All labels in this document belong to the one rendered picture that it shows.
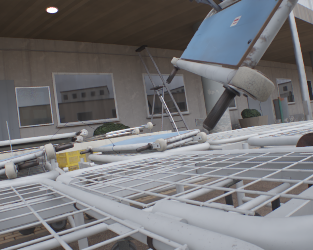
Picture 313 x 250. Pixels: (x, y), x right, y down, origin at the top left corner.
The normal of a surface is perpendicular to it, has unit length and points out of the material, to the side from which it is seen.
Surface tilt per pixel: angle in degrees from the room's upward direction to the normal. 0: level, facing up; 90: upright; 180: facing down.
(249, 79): 82
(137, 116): 90
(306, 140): 90
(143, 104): 90
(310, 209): 90
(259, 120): 101
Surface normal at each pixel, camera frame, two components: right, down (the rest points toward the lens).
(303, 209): 0.57, -0.09
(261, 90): 0.12, 0.33
